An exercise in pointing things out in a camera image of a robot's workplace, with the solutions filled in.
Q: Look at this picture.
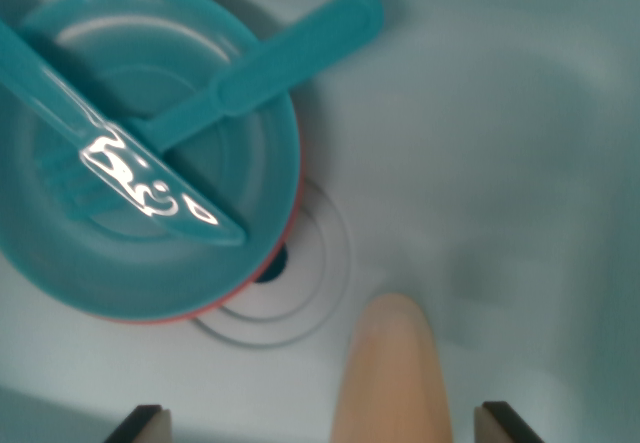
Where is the teal toy knife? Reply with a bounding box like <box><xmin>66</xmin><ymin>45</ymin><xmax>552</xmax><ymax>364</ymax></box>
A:
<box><xmin>0</xmin><ymin>17</ymin><xmax>246</xmax><ymax>248</ymax></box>

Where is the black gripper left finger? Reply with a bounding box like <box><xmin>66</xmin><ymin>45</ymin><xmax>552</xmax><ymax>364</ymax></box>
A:
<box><xmin>103</xmin><ymin>404</ymin><xmax>173</xmax><ymax>443</ymax></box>

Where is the teal toy fork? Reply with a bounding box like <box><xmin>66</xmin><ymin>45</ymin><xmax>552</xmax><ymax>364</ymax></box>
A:
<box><xmin>42</xmin><ymin>0</ymin><xmax>385</xmax><ymax>219</ymax></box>

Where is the light blue toy sink unit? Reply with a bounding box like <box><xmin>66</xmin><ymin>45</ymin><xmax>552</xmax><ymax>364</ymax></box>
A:
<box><xmin>0</xmin><ymin>0</ymin><xmax>640</xmax><ymax>443</ymax></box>

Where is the teal plate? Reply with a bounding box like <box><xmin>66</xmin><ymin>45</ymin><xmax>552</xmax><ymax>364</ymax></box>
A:
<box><xmin>0</xmin><ymin>0</ymin><xmax>301</xmax><ymax>320</ymax></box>

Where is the cream detergent bottle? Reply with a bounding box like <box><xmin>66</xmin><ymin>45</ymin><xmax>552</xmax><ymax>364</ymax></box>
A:
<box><xmin>329</xmin><ymin>292</ymin><xmax>454</xmax><ymax>443</ymax></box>

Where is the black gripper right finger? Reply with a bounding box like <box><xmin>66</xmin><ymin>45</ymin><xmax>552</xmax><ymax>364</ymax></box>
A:
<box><xmin>473</xmin><ymin>400</ymin><xmax>546</xmax><ymax>443</ymax></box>

